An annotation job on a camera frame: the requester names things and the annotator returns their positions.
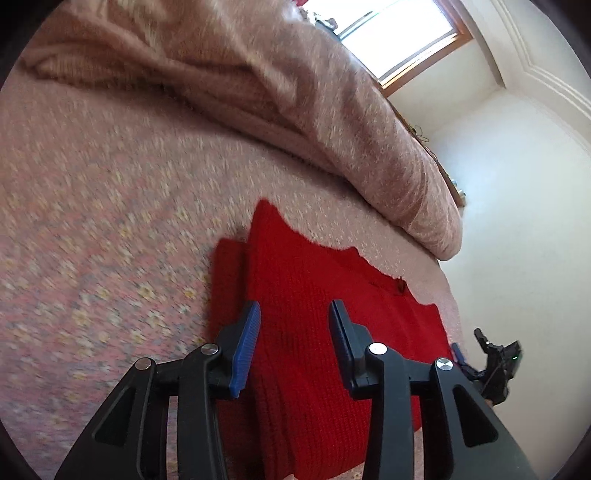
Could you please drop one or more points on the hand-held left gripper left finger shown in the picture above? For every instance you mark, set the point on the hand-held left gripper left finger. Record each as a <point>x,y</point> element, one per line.
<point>247,341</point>

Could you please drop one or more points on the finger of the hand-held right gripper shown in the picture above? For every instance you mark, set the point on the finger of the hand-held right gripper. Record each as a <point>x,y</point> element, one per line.
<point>457,353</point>

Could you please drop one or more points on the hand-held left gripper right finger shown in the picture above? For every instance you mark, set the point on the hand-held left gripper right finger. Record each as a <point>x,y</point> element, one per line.
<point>339,341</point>

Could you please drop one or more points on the red knitted cardigan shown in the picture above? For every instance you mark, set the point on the red knitted cardigan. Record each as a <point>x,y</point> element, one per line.
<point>304,277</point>

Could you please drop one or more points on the pink floral bed sheet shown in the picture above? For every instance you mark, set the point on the pink floral bed sheet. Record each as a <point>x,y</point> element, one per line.
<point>92,230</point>

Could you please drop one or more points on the pink floral duvet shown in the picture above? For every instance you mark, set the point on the pink floral duvet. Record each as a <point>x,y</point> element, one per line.
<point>277,92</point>

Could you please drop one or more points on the wooden framed window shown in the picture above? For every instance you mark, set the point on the wooden framed window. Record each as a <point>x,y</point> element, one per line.
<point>401,37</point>

